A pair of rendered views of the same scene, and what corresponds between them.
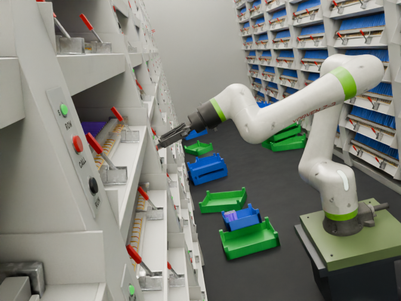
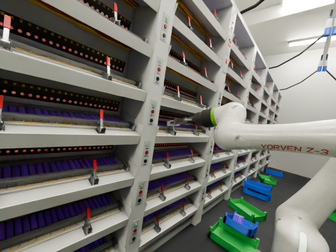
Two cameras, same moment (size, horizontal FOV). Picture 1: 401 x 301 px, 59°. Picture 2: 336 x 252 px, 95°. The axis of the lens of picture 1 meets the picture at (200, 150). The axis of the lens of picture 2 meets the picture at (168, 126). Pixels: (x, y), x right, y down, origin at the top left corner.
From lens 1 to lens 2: 75 cm
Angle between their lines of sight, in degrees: 44
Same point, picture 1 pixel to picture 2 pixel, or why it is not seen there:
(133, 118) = (143, 85)
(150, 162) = (141, 114)
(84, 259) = not seen: outside the picture
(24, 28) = not seen: outside the picture
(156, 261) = (35, 130)
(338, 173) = (299, 234)
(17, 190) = not seen: outside the picture
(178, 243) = (133, 172)
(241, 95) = (231, 108)
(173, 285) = (90, 180)
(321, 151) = (306, 207)
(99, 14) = (153, 24)
